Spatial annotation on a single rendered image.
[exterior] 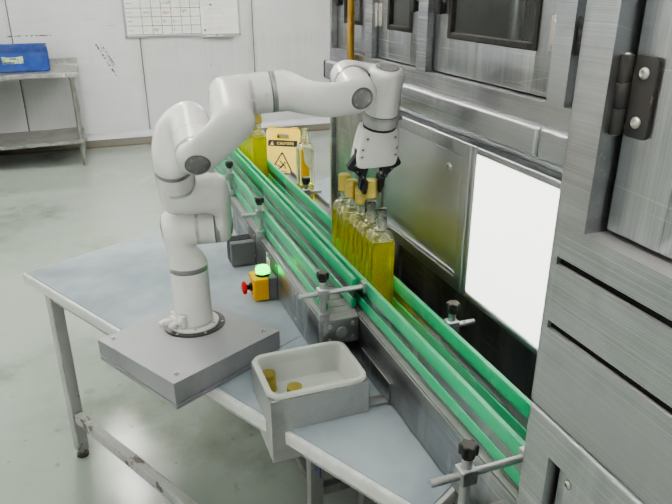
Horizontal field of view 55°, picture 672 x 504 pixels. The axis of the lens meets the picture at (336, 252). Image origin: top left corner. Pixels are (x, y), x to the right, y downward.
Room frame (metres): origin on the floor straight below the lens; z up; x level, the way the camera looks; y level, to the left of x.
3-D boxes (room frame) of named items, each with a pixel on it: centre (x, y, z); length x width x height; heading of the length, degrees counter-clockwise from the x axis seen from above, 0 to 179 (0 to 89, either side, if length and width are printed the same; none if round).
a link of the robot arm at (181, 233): (1.48, 0.36, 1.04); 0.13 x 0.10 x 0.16; 99
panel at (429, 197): (1.32, -0.28, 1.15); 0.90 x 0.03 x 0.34; 20
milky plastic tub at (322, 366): (1.21, 0.06, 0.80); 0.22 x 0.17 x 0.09; 110
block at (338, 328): (1.36, -0.01, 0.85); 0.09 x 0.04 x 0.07; 110
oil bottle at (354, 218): (1.53, -0.06, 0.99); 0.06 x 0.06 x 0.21; 20
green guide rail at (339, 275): (2.23, 0.26, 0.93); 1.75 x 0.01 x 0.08; 20
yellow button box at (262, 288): (1.74, 0.22, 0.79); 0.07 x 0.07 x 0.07; 20
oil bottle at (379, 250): (1.42, -0.10, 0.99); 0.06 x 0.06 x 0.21; 20
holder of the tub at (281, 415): (1.22, 0.04, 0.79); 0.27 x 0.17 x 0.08; 110
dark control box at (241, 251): (2.00, 0.32, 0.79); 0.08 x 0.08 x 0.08; 20
